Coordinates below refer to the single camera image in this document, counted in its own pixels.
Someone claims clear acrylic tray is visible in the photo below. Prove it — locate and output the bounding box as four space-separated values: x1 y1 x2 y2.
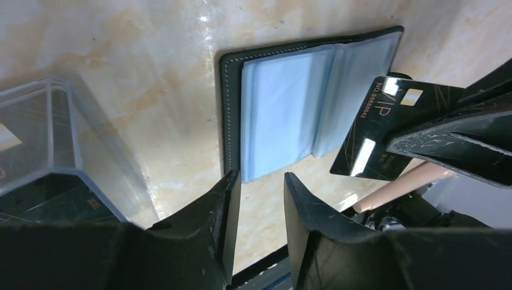
0 78 129 225

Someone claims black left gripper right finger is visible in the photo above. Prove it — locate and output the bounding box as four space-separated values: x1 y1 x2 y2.
284 172 511 289

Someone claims black leather card holder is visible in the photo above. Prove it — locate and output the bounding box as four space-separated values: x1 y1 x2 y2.
219 25 404 184

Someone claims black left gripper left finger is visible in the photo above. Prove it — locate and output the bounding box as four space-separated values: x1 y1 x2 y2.
1 170 241 289

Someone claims pink toy microphone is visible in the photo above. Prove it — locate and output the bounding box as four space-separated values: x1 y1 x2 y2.
352 162 455 213

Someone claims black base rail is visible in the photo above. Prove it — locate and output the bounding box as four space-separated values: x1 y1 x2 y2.
226 245 293 290

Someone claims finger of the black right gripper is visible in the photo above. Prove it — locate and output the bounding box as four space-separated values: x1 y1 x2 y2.
386 60 511 189

